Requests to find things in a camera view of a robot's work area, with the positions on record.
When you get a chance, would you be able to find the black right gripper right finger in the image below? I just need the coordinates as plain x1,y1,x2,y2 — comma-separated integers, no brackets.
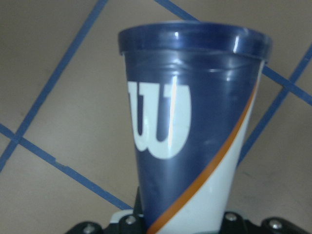
219,212,309,234

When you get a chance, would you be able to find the blue white tennis ball can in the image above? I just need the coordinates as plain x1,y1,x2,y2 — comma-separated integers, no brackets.
118,21,272,234

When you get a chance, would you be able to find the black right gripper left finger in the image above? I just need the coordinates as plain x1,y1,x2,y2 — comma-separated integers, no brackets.
65,187,147,234

